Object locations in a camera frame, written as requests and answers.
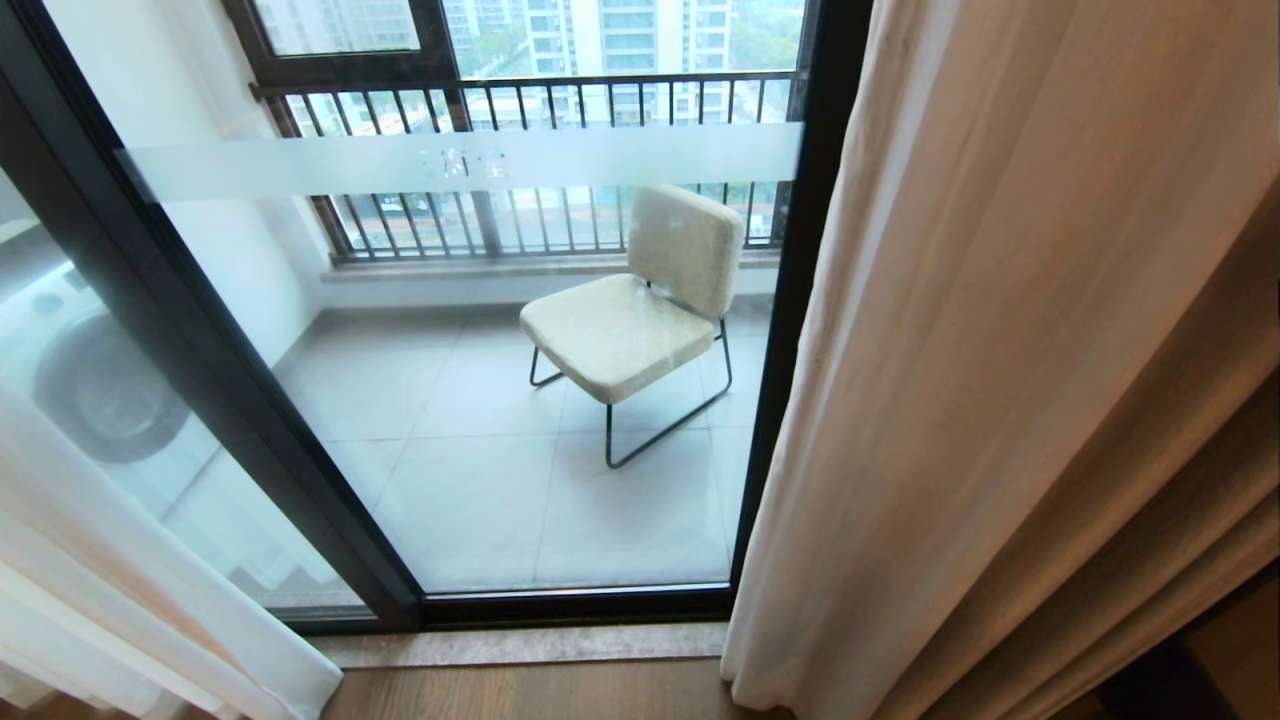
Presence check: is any dark metal balcony railing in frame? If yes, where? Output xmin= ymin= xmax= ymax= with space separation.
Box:
xmin=250 ymin=70 xmax=801 ymax=265

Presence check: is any black framed glass balcony door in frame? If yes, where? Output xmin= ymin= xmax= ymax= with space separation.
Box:
xmin=0 ymin=0 xmax=873 ymax=633

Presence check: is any cream cushioned metal chair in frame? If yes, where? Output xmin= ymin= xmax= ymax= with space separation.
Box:
xmin=519 ymin=184 xmax=746 ymax=470

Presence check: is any beige curtain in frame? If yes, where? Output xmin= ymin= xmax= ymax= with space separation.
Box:
xmin=721 ymin=0 xmax=1280 ymax=720

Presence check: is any white washing machine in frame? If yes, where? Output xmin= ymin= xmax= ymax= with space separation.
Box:
xmin=0 ymin=215 xmax=336 ymax=591

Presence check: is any white sheer curtain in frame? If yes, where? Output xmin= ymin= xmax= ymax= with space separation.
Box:
xmin=0 ymin=385 xmax=344 ymax=720

